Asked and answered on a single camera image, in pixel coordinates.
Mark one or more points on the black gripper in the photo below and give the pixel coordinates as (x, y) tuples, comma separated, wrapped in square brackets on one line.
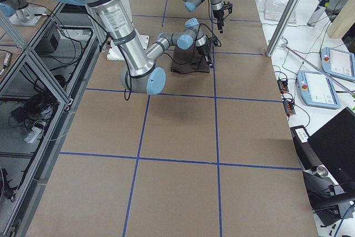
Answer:
[(217, 15), (203, 50)]

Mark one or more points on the dark brown t-shirt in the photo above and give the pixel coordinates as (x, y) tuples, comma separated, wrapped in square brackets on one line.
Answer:
[(188, 61)]

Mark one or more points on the brown paper table cover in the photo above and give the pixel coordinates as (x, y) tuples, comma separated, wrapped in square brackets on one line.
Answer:
[(212, 155)]

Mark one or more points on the near teach pendant tablet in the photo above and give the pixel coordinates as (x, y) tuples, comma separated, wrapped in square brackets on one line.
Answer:
[(317, 90)]

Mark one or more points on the teach pendant tablet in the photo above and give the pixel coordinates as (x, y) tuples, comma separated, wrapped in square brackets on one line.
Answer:
[(317, 90), (338, 63)]

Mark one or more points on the far teach pendant tablet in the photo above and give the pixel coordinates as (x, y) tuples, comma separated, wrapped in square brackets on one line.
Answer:
[(338, 63)]

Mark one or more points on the black laptop monitor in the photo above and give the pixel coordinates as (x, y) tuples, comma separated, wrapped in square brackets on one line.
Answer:
[(333, 143)]

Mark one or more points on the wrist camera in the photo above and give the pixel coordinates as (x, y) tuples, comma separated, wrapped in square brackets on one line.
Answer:
[(227, 6), (214, 41)]

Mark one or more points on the aluminium frame post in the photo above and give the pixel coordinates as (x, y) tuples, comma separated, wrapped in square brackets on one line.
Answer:
[(283, 22)]

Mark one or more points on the white pedestal base plate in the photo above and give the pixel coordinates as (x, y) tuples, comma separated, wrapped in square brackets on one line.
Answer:
[(132, 47)]

